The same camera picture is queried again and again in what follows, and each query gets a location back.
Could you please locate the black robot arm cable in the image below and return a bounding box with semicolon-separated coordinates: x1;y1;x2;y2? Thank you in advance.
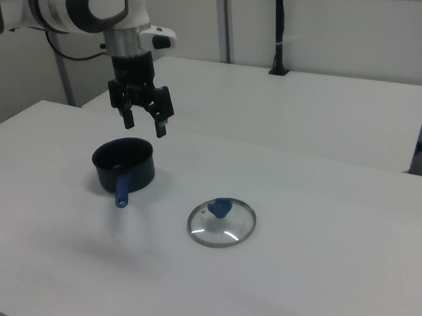
43;29;110;63

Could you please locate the grey metal frame post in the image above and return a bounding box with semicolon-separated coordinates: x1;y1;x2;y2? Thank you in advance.
212;0;239;64
51;47;79;107

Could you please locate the glass lid with blue knob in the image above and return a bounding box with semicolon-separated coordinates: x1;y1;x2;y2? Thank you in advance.
185;194;259;250

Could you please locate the black pole with clamp base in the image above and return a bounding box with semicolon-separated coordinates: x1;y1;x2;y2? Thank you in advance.
268;0;295;77

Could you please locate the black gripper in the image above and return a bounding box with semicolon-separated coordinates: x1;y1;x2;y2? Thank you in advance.
104;49;180;139

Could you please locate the white background table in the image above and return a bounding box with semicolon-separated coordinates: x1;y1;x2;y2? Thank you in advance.
79;51;422;175

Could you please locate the dark saucepan with blue handle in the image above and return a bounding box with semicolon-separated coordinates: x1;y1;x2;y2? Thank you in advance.
89;134;158;210

